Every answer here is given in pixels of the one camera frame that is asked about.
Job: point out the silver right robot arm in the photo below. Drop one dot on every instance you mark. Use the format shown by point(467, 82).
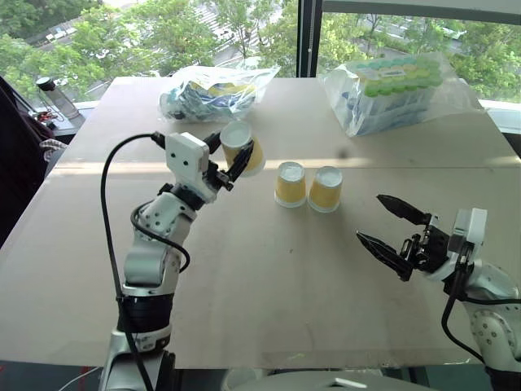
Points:
point(490, 322)

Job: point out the plastic bag of bottles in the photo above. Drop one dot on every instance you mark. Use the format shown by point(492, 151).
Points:
point(390, 91)

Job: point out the yellow paper cup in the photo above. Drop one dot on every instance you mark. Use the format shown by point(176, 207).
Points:
point(290, 184)
point(243, 148)
point(325, 189)

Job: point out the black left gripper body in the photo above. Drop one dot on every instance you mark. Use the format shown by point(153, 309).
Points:
point(216, 176)

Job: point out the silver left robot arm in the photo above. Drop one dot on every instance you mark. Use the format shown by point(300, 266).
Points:
point(151, 260)

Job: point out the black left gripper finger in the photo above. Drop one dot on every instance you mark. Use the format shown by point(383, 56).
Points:
point(211, 140)
point(241, 161)

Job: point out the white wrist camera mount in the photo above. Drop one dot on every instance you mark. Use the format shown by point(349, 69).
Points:
point(185, 156)
point(470, 228)

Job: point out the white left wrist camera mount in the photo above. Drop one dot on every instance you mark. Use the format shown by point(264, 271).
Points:
point(185, 156)

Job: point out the dark chair back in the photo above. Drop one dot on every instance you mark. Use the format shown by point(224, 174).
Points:
point(18, 159)

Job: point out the dark lidded jar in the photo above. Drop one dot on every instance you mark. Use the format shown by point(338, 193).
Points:
point(57, 97)

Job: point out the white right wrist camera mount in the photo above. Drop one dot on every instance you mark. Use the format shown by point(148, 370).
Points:
point(470, 228)

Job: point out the black window frame post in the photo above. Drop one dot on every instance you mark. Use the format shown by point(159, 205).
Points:
point(309, 38)

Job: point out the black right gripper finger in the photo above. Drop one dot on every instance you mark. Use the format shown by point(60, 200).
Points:
point(401, 207)
point(380, 250)

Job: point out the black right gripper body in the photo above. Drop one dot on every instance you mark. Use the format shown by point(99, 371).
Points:
point(431, 248)

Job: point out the plastic bag with blue packets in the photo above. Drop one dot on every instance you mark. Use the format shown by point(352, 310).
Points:
point(211, 95)

